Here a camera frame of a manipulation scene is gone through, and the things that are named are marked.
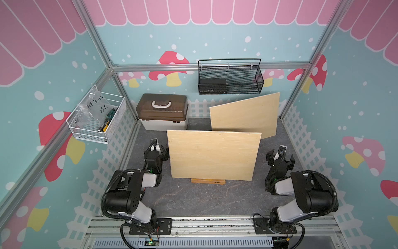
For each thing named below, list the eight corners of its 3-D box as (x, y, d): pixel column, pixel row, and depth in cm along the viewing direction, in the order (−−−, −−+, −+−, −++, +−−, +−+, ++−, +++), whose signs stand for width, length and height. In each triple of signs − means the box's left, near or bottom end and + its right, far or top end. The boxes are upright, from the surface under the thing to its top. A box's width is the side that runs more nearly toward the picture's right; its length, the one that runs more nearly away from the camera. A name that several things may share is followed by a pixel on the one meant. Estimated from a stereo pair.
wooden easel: (191, 185, 90) (190, 180, 85) (191, 181, 91) (191, 177, 86) (224, 186, 89) (225, 182, 84) (224, 183, 90) (225, 178, 85)
